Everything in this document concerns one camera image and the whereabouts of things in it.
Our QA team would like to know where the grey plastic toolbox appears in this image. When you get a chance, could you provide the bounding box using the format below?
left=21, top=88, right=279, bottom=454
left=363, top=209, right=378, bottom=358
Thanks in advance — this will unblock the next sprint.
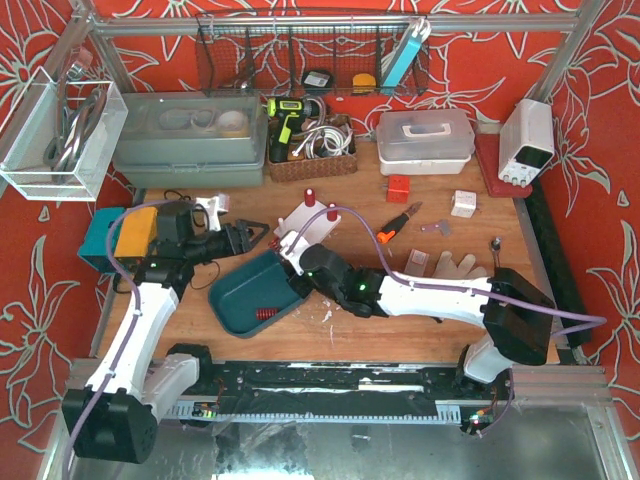
left=113, top=92, right=268, bottom=189

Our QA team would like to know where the white work glove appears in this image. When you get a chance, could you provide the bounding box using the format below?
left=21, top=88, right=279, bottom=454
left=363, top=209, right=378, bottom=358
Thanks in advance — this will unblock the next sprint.
left=432, top=251, right=488, bottom=280

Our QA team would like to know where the white peg base plate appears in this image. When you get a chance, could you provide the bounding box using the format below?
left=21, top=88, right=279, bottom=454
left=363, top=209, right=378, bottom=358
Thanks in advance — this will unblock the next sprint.
left=274, top=199, right=341, bottom=244

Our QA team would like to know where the orange cube power socket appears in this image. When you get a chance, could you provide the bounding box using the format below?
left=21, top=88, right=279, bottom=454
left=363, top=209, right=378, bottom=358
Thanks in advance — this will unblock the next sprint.
left=386, top=175, right=410, bottom=204

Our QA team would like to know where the black cable bundle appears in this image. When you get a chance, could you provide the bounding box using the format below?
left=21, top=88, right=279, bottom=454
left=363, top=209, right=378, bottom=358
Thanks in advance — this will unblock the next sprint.
left=112, top=189, right=224, bottom=296

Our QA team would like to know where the black mounting rail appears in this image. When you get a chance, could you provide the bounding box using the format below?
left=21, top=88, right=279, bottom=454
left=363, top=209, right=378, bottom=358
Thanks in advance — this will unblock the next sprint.
left=191, top=361, right=508, bottom=418

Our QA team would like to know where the yellow teal soldering station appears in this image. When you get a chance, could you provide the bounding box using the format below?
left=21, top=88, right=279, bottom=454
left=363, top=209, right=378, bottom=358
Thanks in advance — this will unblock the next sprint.
left=77, top=206, right=158, bottom=273

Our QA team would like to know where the white plastic storage box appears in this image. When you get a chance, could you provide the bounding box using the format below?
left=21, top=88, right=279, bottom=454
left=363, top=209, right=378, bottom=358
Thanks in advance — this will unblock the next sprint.
left=376, top=109, right=475, bottom=176

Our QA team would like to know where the clear acrylic bin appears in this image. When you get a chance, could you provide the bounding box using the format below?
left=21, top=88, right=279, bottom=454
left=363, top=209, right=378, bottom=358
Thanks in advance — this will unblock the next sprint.
left=1, top=68, right=128, bottom=202

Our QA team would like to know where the black wire wall basket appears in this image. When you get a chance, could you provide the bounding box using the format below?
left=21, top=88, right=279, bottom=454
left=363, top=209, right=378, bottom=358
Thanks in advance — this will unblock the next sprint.
left=195, top=7, right=430, bottom=96

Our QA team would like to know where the white coiled cable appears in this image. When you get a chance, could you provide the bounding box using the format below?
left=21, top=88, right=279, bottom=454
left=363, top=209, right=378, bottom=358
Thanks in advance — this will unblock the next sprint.
left=294, top=124, right=354, bottom=160

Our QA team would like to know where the wicker basket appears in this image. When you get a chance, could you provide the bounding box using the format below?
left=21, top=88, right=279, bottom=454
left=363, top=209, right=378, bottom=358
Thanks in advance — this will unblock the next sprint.
left=265, top=139, right=358, bottom=183

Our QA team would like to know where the translucent box with warning label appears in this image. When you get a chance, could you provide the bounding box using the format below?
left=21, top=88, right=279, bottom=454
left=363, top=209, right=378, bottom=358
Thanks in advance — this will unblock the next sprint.
left=404, top=249, right=430, bottom=277

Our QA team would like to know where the white bench power supply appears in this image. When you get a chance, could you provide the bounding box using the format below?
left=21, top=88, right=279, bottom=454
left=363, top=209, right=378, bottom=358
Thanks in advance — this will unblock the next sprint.
left=498, top=99, right=554, bottom=188

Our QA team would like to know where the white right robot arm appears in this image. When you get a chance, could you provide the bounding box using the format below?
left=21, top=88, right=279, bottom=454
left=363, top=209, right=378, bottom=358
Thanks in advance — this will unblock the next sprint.
left=281, top=242, right=553, bottom=384

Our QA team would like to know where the small red spring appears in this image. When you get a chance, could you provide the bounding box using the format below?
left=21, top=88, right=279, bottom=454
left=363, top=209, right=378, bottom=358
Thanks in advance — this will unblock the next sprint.
left=268, top=239, right=280, bottom=252
left=255, top=308, right=279, bottom=321

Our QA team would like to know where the aluminium L bracket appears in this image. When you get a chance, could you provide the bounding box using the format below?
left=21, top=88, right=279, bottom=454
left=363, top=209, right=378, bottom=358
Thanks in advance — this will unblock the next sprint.
left=420, top=219, right=451, bottom=237

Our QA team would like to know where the green cordless drill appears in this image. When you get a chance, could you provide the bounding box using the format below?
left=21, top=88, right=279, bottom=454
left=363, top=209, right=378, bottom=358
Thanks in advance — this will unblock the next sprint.
left=266, top=97, right=320, bottom=163

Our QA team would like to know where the white cube power socket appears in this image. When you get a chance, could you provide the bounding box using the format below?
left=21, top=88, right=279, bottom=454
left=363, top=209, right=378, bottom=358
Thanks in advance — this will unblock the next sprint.
left=450, top=190, right=477, bottom=218

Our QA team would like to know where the large red spring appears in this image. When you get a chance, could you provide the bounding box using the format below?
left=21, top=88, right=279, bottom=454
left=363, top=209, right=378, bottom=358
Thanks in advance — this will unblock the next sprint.
left=327, top=203, right=338, bottom=223
left=304, top=188, right=316, bottom=208

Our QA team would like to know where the orange black screwdriver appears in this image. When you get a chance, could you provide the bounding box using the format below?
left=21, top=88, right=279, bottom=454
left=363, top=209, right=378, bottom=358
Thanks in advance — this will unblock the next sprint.
left=376, top=202, right=422, bottom=244

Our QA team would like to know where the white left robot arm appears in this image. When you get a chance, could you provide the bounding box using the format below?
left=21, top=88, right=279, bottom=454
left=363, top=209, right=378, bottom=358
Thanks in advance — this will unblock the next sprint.
left=62, top=200, right=269, bottom=464

